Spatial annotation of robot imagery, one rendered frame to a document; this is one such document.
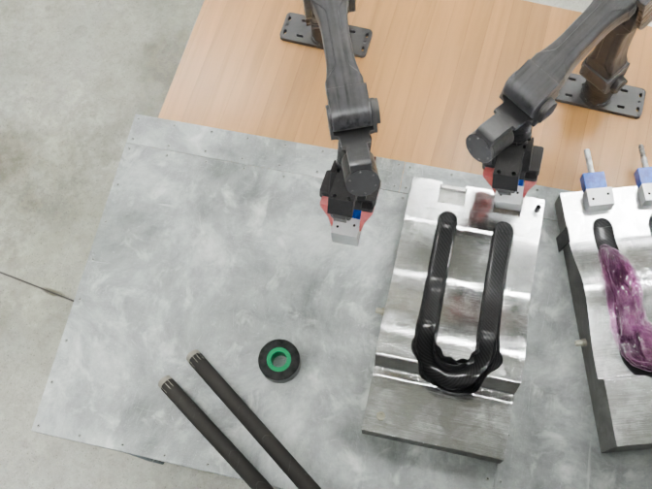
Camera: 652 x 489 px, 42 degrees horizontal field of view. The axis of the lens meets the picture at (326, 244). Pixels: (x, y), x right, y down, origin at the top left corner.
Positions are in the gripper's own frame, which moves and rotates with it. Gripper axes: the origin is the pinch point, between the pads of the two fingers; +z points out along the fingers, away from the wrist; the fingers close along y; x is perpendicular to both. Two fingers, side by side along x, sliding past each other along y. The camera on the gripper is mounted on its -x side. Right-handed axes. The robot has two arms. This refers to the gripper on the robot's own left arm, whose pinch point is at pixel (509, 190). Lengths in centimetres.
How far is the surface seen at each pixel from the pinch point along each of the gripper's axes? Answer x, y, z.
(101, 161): 49, -134, 62
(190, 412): -49, -50, 20
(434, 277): -15.5, -11.3, 10.1
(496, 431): -38.1, 4.9, 22.7
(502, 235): -5.0, -0.3, 7.3
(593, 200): 6.2, 15.4, 5.9
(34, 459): -38, -122, 96
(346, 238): -17.3, -27.2, 0.6
